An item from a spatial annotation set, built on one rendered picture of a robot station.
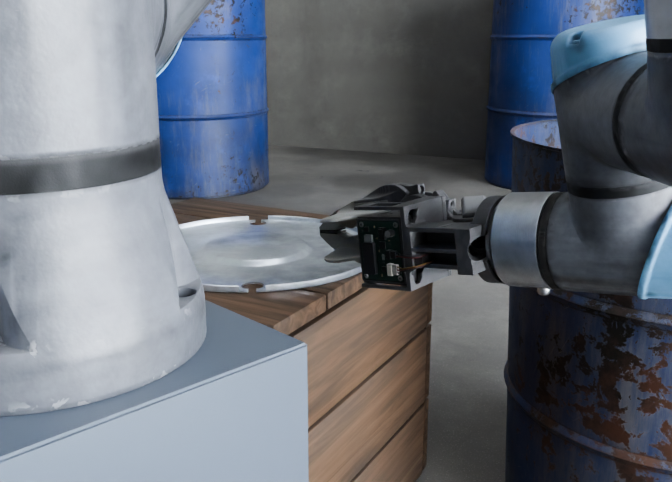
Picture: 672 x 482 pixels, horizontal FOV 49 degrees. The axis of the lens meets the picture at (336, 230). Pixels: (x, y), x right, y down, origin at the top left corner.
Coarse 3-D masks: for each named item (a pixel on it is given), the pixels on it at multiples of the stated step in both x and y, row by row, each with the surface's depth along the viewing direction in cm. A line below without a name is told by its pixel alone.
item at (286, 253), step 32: (192, 224) 97; (224, 224) 98; (288, 224) 98; (320, 224) 98; (192, 256) 84; (224, 256) 82; (256, 256) 82; (288, 256) 82; (320, 256) 84; (224, 288) 73; (256, 288) 74; (288, 288) 73
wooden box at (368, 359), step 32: (256, 224) 99; (320, 288) 74; (352, 288) 77; (256, 320) 66; (288, 320) 67; (320, 320) 72; (352, 320) 78; (384, 320) 86; (416, 320) 95; (320, 352) 73; (352, 352) 79; (384, 352) 87; (416, 352) 96; (320, 384) 74; (352, 384) 80; (384, 384) 88; (416, 384) 97; (320, 416) 75; (352, 416) 81; (384, 416) 89; (416, 416) 99; (320, 448) 76; (352, 448) 82; (384, 448) 91; (416, 448) 101; (320, 480) 76; (352, 480) 84; (384, 480) 92
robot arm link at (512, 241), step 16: (512, 192) 59; (528, 192) 58; (544, 192) 57; (496, 208) 57; (512, 208) 56; (528, 208) 56; (496, 224) 57; (512, 224) 56; (528, 224) 55; (496, 240) 56; (512, 240) 55; (528, 240) 55; (496, 256) 57; (512, 256) 56; (528, 256) 55; (496, 272) 58; (512, 272) 56; (528, 272) 56; (544, 288) 57
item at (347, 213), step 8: (384, 200) 69; (344, 208) 72; (352, 208) 71; (328, 216) 73; (336, 216) 69; (344, 216) 68; (352, 216) 68; (328, 224) 74; (336, 224) 73; (344, 224) 72; (352, 224) 72
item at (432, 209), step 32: (384, 224) 62; (416, 224) 61; (448, 224) 59; (480, 224) 58; (384, 256) 62; (416, 256) 60; (448, 256) 61; (480, 256) 59; (384, 288) 63; (416, 288) 61
